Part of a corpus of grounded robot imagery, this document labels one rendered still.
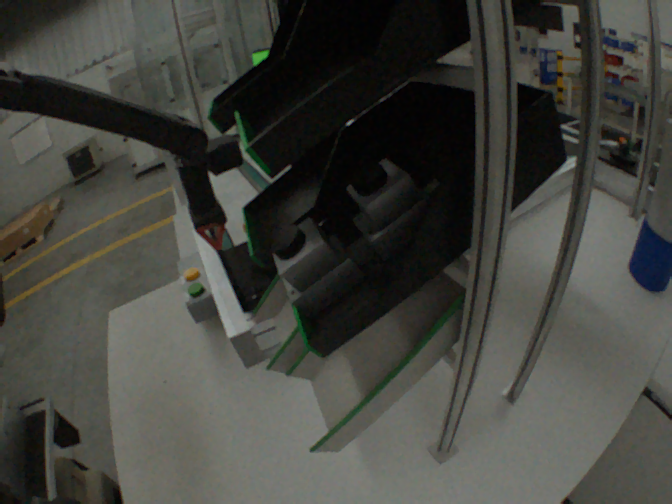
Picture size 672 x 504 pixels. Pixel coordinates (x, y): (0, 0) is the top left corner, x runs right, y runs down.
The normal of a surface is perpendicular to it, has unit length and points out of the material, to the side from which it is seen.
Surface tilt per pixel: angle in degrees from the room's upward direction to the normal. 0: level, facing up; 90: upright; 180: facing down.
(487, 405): 0
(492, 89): 90
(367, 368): 45
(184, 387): 0
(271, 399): 0
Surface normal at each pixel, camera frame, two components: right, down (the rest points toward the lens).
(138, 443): -0.15, -0.80
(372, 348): -0.77, -0.35
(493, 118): -0.87, 0.39
